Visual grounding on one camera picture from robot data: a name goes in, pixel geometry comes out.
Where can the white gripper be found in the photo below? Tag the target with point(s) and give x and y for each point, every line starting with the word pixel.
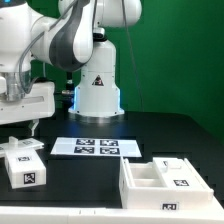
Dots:
pixel 39 103

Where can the small white panel piece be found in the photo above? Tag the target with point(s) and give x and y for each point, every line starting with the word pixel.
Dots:
pixel 14 143

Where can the white cabinet top block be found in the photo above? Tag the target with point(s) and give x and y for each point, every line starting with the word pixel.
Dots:
pixel 24 168

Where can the white cabinet body box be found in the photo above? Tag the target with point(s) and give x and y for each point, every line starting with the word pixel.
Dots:
pixel 141 188

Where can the white door panel with knob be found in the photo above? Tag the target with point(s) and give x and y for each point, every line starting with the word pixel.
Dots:
pixel 179 174

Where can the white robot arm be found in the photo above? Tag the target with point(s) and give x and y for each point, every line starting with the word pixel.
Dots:
pixel 74 41

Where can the white marker sheet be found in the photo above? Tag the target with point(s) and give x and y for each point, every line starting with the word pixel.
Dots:
pixel 95 147

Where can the white L-shaped fence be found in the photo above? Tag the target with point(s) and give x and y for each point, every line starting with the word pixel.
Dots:
pixel 59 215

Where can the black camera on stand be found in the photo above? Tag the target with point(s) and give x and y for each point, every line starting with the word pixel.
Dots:
pixel 68 92

